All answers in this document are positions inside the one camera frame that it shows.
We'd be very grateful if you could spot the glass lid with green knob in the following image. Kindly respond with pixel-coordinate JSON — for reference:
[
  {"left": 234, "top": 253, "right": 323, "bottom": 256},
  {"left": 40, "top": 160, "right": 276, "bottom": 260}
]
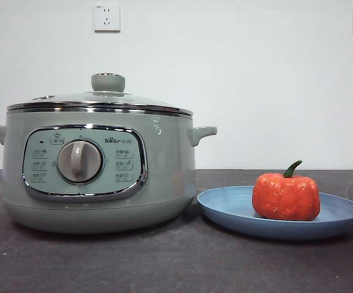
[{"left": 6, "top": 72, "right": 194, "bottom": 116}]

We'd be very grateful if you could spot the blue round plate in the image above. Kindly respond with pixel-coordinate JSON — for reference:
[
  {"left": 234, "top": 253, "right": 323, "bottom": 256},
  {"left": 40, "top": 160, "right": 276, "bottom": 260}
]
[{"left": 196, "top": 185, "right": 353, "bottom": 241}]

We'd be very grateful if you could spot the orange pumpkin with green stem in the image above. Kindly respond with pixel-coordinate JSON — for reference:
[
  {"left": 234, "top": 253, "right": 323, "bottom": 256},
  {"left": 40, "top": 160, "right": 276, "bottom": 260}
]
[{"left": 252, "top": 160, "right": 322, "bottom": 221}]

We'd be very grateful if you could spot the pale green electric steamer pot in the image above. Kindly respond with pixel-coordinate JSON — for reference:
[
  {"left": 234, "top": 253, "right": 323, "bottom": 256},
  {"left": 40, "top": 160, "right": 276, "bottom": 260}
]
[{"left": 0, "top": 105, "right": 219, "bottom": 235}]

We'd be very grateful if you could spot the white wall socket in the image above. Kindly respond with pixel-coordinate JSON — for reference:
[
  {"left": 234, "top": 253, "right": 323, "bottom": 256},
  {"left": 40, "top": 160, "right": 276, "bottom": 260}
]
[{"left": 93, "top": 4, "right": 122, "bottom": 34}]

